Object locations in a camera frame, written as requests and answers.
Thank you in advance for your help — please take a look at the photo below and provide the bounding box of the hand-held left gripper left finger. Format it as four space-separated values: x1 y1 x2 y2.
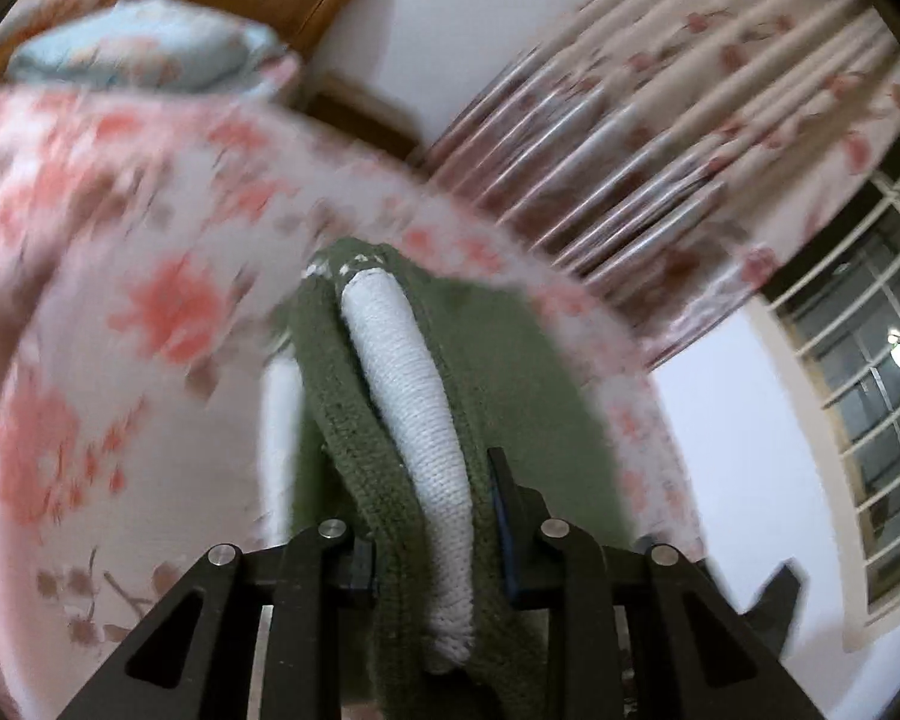
56 519 380 720

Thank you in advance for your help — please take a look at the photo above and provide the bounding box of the window with white grille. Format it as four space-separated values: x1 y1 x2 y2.
765 165 900 616

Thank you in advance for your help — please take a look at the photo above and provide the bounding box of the green and white knit sweater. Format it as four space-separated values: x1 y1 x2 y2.
259 236 638 720

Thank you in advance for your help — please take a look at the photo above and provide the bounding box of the floral curtain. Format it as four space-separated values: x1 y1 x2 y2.
412 0 900 368

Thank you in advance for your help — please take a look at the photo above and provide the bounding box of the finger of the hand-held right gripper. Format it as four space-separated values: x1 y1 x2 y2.
744 561 802 665

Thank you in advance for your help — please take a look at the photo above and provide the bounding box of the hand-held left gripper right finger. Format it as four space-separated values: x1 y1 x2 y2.
487 448 826 720

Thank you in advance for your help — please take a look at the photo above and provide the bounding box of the floral bed sheet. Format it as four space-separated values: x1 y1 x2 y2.
0 86 710 720

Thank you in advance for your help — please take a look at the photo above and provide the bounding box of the blue floral pillow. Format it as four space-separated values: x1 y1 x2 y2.
4 0 290 95

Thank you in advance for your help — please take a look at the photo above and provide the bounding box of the pink floral pillow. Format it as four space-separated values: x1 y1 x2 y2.
0 0 125 53

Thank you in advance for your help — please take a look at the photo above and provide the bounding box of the wooden nightstand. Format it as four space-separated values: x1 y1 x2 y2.
300 71 421 158

